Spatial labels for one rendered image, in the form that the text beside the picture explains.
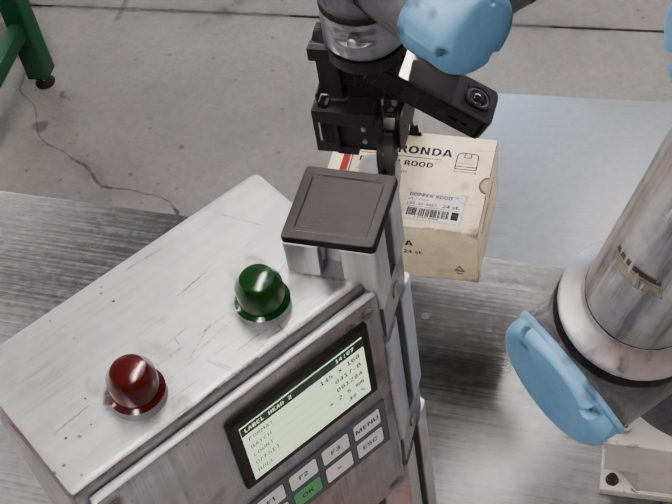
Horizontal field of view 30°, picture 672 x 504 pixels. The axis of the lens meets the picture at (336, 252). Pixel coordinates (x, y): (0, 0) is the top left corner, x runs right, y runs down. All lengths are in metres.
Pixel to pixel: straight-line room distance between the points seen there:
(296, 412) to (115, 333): 0.09
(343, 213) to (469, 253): 0.64
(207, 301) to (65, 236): 0.95
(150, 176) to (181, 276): 2.14
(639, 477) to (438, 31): 0.49
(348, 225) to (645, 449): 0.65
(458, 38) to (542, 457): 0.49
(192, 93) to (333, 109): 1.76
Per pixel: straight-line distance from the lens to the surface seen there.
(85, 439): 0.56
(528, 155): 1.51
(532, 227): 1.43
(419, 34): 0.94
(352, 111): 1.13
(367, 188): 0.58
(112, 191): 2.73
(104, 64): 3.03
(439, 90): 1.12
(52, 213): 1.56
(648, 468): 1.20
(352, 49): 1.07
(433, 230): 1.19
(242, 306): 0.56
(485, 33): 0.95
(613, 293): 0.88
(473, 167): 1.24
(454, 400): 1.30
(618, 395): 0.96
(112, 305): 0.59
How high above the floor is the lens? 1.93
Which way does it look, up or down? 50 degrees down
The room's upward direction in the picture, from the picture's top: 11 degrees counter-clockwise
